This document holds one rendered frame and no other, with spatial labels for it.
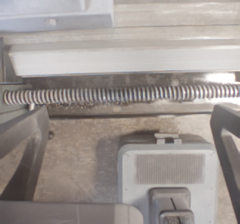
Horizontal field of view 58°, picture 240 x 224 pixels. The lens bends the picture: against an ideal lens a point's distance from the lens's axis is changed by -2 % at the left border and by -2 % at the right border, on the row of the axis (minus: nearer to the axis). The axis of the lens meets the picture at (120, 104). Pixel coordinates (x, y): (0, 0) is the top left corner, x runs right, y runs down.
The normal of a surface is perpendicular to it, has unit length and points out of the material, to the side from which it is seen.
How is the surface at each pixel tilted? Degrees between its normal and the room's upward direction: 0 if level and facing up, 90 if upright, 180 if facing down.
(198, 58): 36
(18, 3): 61
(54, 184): 0
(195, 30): 0
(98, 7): 0
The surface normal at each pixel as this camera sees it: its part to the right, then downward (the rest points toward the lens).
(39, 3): 0.02, 0.91
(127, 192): -0.02, 0.08
